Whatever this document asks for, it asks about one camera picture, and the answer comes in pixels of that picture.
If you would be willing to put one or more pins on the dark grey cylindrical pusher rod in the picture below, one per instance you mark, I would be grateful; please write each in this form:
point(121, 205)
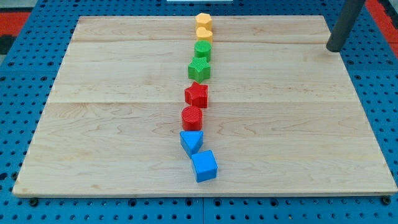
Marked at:
point(345, 22)

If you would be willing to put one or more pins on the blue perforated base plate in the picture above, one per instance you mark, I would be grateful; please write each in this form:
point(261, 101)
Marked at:
point(28, 72)

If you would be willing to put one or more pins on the yellow heart block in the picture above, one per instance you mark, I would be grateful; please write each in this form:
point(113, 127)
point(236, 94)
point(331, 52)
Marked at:
point(203, 34)

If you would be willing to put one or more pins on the red star block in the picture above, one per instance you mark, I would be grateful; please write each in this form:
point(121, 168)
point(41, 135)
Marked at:
point(197, 95)

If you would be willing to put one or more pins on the yellow hexagon block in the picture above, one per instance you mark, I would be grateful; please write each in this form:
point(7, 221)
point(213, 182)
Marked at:
point(203, 20)

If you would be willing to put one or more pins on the wooden board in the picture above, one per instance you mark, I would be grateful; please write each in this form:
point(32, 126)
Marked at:
point(283, 118)

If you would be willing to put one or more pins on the blue cube block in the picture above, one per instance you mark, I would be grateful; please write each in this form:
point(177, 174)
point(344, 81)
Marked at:
point(204, 165)

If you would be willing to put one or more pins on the green star block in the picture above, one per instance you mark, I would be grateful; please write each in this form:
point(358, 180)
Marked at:
point(199, 69)

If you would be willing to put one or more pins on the blue triangle block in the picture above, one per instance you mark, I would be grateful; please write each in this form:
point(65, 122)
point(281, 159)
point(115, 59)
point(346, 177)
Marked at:
point(191, 141)

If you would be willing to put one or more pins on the red circle block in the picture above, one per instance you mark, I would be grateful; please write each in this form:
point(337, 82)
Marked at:
point(192, 118)

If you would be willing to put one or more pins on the green circle block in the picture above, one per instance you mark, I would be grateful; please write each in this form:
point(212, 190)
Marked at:
point(202, 48)

